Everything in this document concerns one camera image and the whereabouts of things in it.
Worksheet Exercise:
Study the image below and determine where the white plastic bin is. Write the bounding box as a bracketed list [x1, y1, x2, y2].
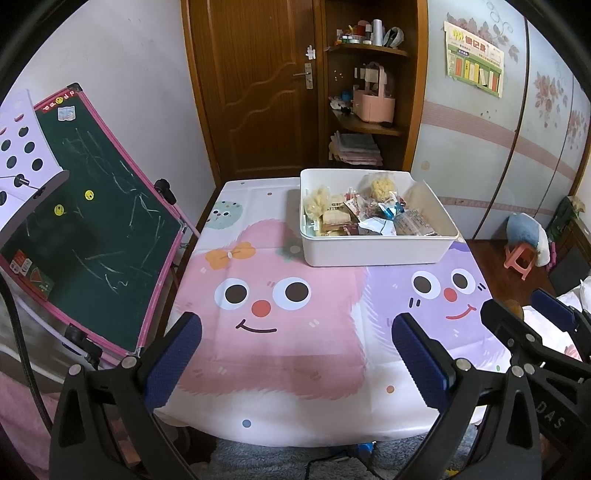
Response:
[299, 167, 460, 267]

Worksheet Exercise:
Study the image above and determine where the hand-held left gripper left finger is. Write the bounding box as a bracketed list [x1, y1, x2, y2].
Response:
[48, 311, 204, 480]

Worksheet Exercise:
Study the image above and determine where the white pillow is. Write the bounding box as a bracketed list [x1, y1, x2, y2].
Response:
[522, 274, 591, 361]

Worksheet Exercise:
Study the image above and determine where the cartoon printed tablecloth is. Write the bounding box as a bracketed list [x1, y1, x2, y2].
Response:
[154, 178, 513, 446]

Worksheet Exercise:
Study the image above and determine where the row of small bottles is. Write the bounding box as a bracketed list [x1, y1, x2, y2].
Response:
[335, 18, 407, 47]

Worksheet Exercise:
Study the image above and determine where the clear packet of yellow noodles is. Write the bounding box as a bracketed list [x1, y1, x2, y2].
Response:
[303, 185, 331, 220]

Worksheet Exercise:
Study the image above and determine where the grey rug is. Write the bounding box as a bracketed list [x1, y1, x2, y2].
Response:
[208, 427, 481, 480]

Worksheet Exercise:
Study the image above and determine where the clear packet with printed text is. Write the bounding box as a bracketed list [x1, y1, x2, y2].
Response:
[392, 208, 439, 237]

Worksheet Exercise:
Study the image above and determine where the brown wooden door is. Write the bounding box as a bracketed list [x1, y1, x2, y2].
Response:
[182, 0, 324, 178]

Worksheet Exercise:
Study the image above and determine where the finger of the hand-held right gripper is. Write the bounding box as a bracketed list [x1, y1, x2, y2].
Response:
[480, 298, 571, 370]
[531, 288, 591, 361]

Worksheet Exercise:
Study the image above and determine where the floral sliding wardrobe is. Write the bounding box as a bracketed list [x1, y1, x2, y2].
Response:
[411, 0, 591, 241]

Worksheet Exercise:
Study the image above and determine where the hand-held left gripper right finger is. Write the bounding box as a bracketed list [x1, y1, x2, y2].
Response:
[390, 311, 543, 480]

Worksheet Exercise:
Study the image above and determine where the dark wooden nightstand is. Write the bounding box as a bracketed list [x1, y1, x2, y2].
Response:
[549, 196, 591, 287]

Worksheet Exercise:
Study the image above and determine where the pink-framed green chalkboard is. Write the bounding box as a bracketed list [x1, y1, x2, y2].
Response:
[0, 83, 185, 358]

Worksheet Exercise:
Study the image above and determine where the brown wooden corner shelf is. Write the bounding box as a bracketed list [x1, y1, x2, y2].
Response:
[318, 0, 428, 171]

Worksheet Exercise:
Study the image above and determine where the stack of folded cloths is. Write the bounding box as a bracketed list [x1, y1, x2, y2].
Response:
[329, 131, 384, 167]

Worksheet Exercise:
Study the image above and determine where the pink plastic basket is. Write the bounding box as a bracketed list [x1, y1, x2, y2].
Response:
[353, 62, 397, 124]

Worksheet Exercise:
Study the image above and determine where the clear packet yellow rice bar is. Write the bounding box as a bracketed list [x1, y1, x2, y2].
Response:
[360, 173, 398, 204]

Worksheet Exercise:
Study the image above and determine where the white perforated board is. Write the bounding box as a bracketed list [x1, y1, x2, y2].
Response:
[0, 88, 65, 204]

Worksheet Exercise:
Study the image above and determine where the wall poster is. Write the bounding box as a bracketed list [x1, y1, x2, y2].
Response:
[444, 20, 505, 99]

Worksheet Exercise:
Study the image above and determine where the black cable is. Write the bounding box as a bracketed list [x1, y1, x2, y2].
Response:
[0, 272, 54, 432]

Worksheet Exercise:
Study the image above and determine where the pink plastic stool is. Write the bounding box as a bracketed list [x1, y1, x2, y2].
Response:
[503, 244, 539, 281]

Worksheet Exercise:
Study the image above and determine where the silver door handle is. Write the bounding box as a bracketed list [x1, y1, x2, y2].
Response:
[292, 62, 315, 90]

